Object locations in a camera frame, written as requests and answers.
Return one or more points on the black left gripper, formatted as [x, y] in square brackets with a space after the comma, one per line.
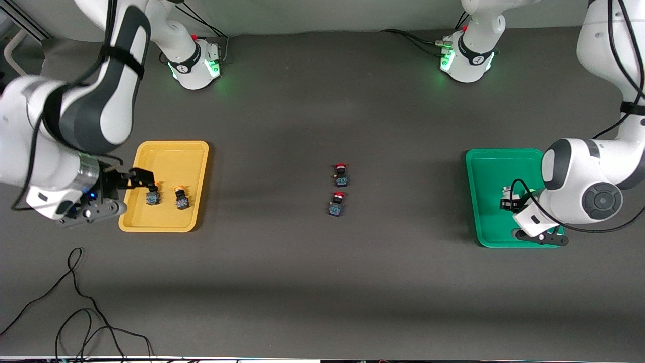
[510, 203]

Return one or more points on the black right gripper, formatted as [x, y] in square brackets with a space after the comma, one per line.
[112, 182]

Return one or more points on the white orange connector block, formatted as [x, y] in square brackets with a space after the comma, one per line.
[507, 191]

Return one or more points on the yellow push button blue block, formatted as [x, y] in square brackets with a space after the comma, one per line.
[152, 198]
[182, 200]

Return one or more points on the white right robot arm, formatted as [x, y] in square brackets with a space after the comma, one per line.
[30, 151]

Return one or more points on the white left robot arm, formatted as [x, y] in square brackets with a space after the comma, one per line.
[579, 171]

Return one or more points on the green plastic tray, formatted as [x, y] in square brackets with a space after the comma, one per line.
[489, 171]

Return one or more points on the yellow plastic tray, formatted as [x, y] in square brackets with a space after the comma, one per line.
[166, 217]

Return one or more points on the red push button blue block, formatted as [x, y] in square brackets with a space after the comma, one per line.
[335, 206]
[341, 177]

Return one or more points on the dark grey table mat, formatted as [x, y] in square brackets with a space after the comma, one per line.
[322, 282]

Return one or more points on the white metal tube frame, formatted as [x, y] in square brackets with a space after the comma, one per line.
[12, 53]

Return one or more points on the black aluminium profile rail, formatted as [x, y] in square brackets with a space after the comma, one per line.
[25, 22]

